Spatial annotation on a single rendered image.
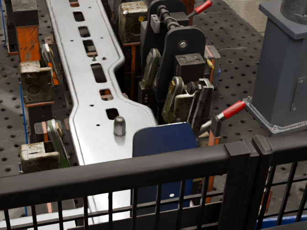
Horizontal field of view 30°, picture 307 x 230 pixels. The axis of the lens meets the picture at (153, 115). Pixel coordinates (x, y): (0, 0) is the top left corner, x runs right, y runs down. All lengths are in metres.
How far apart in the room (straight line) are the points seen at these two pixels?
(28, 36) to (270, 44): 0.80
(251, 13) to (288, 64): 2.40
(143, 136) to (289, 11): 0.96
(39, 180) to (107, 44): 1.27
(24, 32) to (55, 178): 1.45
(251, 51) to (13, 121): 1.01
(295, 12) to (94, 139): 0.74
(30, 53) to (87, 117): 0.59
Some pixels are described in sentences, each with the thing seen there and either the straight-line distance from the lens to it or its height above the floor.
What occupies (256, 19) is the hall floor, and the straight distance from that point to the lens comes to 4.14.
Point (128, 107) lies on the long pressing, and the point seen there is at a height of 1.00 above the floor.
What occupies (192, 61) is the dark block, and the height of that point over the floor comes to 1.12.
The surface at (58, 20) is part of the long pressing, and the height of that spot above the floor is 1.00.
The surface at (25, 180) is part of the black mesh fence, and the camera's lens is 0.55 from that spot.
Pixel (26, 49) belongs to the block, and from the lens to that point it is 2.01.
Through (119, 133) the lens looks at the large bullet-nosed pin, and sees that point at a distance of 1.43.
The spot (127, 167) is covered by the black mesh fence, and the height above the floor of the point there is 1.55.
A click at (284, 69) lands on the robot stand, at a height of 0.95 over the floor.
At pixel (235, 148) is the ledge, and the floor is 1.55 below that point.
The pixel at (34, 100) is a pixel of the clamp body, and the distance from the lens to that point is 1.66.
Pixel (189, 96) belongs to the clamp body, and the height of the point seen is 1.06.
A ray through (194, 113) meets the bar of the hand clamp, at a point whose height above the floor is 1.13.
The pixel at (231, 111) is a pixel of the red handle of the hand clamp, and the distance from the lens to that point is 1.33.
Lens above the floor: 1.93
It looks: 38 degrees down
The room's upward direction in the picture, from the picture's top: 3 degrees clockwise
